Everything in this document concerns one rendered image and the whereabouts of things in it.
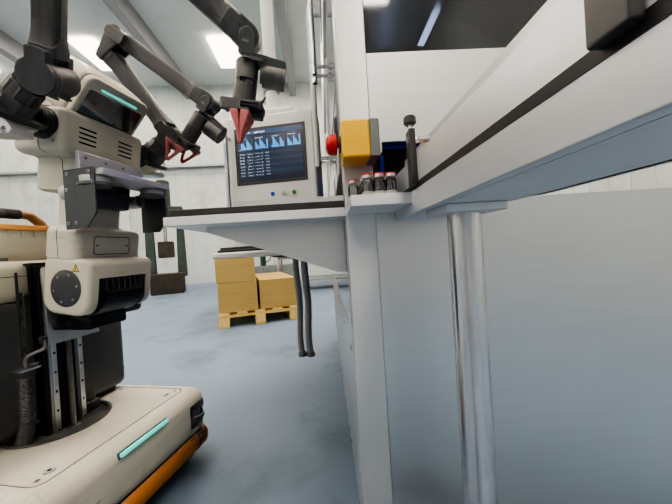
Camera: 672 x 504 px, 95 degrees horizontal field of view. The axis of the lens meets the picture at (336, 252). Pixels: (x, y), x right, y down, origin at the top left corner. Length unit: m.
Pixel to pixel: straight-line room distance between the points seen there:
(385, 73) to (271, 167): 1.10
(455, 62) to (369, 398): 0.76
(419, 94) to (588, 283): 0.57
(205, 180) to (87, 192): 9.63
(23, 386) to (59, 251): 0.40
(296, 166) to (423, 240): 1.14
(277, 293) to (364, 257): 3.03
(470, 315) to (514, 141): 0.29
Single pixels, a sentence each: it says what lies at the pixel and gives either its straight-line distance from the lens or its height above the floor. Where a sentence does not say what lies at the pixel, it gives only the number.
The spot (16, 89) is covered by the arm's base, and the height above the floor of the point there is 1.20.
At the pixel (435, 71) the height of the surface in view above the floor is 1.16.
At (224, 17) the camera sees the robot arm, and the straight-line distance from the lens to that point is 0.93.
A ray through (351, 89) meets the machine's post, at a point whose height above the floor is 1.13.
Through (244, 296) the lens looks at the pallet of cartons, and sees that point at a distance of 3.63.
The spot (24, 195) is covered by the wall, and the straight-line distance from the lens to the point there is 13.23.
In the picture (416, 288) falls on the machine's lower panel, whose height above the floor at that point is 0.69.
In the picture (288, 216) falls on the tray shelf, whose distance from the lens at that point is 0.69.
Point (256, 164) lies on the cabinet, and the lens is 1.80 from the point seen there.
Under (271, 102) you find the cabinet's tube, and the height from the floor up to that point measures 1.63.
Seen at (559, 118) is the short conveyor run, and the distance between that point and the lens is 0.26.
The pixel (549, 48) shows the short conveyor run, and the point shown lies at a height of 0.91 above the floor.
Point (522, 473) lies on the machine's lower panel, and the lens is 0.94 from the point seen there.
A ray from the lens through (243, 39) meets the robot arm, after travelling 0.91.
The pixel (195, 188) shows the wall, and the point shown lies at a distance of 10.69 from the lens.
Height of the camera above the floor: 0.79
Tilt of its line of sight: level
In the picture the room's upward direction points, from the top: 4 degrees counter-clockwise
